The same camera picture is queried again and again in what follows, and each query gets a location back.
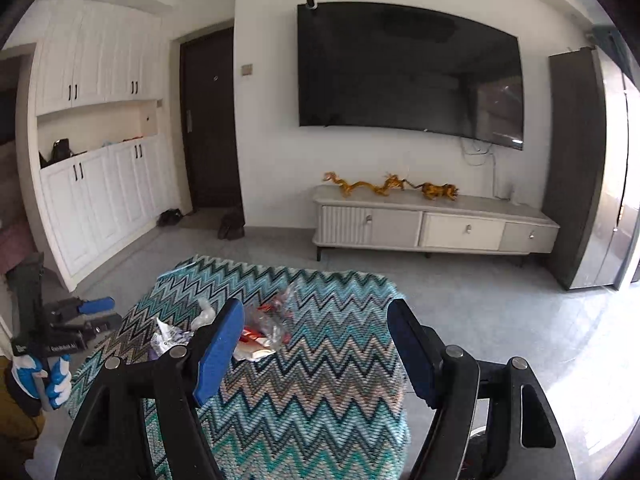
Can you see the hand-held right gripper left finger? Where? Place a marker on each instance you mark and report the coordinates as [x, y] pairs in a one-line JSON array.
[[220, 355]]

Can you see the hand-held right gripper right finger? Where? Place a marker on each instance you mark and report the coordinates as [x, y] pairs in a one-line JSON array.
[[410, 355]]

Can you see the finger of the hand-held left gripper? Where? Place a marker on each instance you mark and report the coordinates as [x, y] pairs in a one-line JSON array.
[[97, 305], [100, 326]]

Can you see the clear red-printed plastic wrapper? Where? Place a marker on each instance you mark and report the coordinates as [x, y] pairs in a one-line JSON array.
[[272, 317]]

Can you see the person's left hand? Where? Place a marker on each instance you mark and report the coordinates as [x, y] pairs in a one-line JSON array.
[[25, 377]]

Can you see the red white paper packet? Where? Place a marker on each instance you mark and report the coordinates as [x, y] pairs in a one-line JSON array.
[[255, 350]]

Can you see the pink cloth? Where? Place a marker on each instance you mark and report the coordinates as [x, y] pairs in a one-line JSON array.
[[17, 247]]

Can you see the purple white snack wrapper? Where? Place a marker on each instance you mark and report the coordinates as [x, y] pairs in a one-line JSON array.
[[167, 337]]

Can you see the zigzag knitted blanket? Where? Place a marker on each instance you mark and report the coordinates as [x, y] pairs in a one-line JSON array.
[[310, 385]]

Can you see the white built-in cabinet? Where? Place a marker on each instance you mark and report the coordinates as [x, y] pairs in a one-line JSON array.
[[90, 200]]

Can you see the black shoes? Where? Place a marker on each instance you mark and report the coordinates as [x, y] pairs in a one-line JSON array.
[[170, 217]]

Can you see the brown cloth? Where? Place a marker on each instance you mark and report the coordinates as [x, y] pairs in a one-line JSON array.
[[15, 420]]

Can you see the brown boots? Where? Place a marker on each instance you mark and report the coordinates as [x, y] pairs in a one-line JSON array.
[[231, 222]]

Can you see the brown doormat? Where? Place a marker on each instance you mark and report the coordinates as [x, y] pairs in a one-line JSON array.
[[200, 220]]

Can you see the white television stand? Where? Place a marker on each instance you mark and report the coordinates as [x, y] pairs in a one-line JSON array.
[[465, 230]]

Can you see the black bag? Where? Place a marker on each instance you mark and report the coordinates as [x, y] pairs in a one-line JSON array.
[[61, 150]]

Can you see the golden tiger figurine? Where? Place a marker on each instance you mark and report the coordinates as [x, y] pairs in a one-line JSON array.
[[437, 191]]

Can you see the golden dragon figurine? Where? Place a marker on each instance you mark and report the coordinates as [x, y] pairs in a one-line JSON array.
[[392, 183], [350, 185]]

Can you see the small white router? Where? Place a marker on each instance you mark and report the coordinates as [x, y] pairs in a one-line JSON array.
[[510, 193]]

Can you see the dark brown door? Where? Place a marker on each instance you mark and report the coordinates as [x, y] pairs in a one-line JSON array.
[[210, 125]]

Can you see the grey tall cabinet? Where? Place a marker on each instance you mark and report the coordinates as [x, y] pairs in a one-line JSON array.
[[575, 160]]

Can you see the wall switch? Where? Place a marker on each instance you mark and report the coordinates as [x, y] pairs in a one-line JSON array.
[[246, 69]]

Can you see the wall-mounted black television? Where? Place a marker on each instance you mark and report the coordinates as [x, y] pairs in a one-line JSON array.
[[400, 70]]

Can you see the small white camera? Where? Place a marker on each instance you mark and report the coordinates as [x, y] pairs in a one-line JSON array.
[[312, 3]]

